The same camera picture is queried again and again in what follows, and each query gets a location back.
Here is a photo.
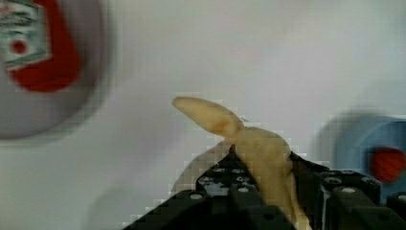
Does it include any yellow peeled banana toy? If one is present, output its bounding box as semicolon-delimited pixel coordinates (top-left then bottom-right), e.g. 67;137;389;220
172;97;313;230

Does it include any blue bowl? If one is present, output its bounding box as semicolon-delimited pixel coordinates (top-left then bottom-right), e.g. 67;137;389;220
334;116;406;203

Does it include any red ketchup bottle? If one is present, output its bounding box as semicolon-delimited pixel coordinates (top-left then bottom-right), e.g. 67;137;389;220
1;0;81;93

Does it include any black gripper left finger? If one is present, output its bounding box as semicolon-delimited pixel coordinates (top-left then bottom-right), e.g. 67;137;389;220
123;148;294;230

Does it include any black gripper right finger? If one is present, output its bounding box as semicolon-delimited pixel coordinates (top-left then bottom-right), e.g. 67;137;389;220
290;153;406;230

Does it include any red watermelon slice toy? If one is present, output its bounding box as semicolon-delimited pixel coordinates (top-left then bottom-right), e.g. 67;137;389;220
370;148;405;183

